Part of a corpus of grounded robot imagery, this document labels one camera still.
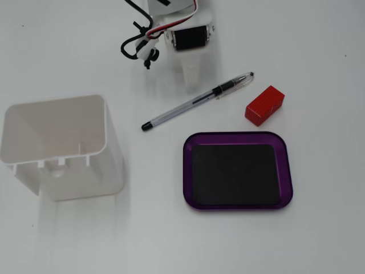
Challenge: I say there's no purple tray with black mat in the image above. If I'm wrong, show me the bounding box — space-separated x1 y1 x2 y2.
182 131 294 211

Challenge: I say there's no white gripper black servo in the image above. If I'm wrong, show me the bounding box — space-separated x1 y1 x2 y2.
152 10 215 94

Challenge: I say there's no red white black servo wire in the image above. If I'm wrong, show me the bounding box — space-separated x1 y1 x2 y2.
144 0 201 39

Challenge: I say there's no white plastic pen holder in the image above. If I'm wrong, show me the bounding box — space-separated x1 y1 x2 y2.
0 94 125 203

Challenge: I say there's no red rectangular block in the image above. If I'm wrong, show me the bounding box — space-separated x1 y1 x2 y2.
244 85 286 127

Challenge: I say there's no clear ballpoint pen black grip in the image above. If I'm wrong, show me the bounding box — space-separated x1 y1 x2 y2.
140 71 255 132

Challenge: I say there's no black cable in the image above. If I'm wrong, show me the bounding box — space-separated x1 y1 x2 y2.
120 0 161 70

